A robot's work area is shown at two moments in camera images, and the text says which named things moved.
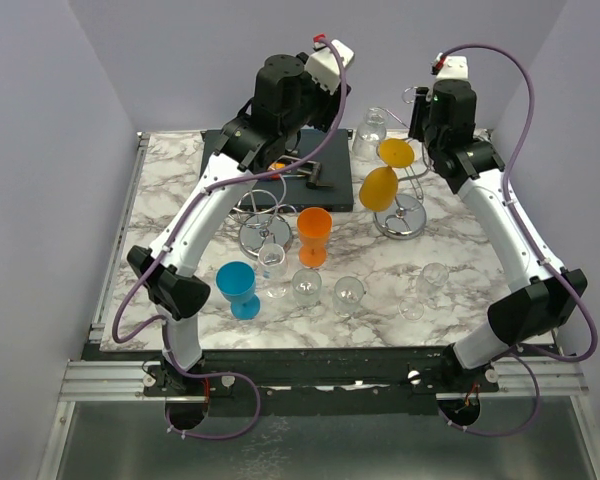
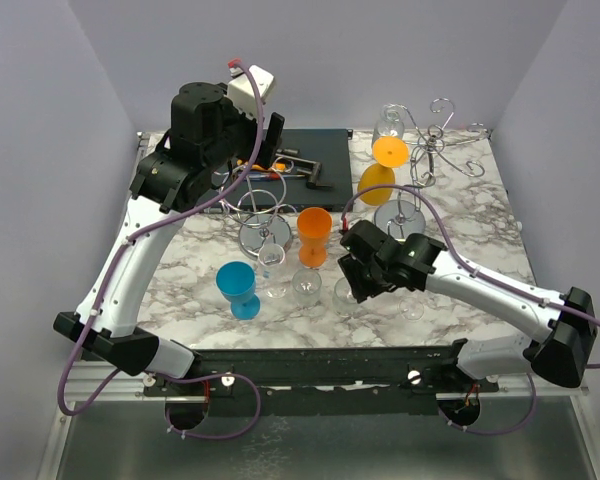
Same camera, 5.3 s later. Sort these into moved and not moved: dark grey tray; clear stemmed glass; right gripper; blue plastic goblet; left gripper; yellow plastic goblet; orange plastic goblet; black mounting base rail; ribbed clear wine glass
Moved: left gripper; right gripper; ribbed clear wine glass
Not moved: clear stemmed glass; dark grey tray; orange plastic goblet; black mounting base rail; yellow plastic goblet; blue plastic goblet
